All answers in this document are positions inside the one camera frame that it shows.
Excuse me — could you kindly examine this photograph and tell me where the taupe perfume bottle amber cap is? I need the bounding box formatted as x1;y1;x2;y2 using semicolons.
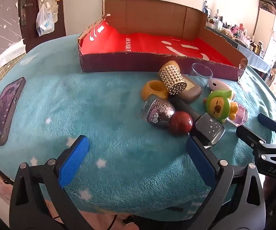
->
176;78;203;100

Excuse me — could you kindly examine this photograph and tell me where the clear glass cup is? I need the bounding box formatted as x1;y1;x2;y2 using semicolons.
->
190;63;214;89

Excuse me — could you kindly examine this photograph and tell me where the gold studded cylinder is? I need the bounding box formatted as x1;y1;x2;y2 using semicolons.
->
159;62;187;95

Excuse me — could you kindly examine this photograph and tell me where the glitter bottle red ball cap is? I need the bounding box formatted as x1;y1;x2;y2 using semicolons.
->
140;94;193;135

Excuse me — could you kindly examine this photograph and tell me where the white cloth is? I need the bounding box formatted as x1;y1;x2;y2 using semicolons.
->
0;39;27;77

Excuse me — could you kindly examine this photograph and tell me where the black starry nail polish bottle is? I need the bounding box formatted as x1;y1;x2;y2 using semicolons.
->
170;96;225;150

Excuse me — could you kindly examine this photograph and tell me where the red-lined cardboard box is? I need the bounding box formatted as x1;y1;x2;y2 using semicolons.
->
77;0;249;82

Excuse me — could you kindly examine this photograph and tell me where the clutter of small table items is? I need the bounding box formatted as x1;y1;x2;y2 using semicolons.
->
205;7;264;53

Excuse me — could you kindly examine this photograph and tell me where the pink nail polish bottle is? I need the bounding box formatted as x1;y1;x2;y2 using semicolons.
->
227;102;248;127

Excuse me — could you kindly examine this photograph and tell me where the table with dark blue cloth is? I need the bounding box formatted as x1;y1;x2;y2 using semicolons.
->
205;26;273;77

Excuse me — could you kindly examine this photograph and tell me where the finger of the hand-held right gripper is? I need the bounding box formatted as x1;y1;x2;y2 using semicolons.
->
257;113;276;146
236;124;268;154

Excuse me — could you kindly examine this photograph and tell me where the white cabinet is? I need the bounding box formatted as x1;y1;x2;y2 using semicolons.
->
253;5;276;60

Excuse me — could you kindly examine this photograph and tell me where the dark patterned suitcase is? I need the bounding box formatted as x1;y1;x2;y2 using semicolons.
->
259;0;276;17

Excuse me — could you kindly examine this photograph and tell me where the metal door handle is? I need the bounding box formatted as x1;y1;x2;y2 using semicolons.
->
20;0;33;27

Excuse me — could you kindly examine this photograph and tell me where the green hooded capybara toy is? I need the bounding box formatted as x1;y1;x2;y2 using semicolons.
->
203;90;239;124

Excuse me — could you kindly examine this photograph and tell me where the beige hanging pocket organizer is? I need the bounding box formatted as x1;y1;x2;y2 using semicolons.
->
36;0;59;22

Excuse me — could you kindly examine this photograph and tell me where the yellow ring-shaped bead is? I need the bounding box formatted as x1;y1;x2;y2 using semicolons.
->
141;80;169;101

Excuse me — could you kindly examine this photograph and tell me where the clear plastic wrap piece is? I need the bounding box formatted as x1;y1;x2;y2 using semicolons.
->
237;57;249;82

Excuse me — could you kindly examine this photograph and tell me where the dark brown door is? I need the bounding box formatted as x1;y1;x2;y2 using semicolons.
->
17;0;67;53

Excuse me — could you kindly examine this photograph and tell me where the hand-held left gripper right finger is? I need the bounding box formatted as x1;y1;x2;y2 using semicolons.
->
186;136;266;230

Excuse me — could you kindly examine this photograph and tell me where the smartphone in dark case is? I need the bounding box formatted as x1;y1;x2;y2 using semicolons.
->
0;77;26;148

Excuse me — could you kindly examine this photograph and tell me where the clear hanging plastic bag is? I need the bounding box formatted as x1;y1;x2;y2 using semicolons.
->
36;3;55;37

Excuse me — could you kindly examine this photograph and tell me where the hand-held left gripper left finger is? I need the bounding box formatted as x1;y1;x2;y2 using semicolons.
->
9;135;93;230

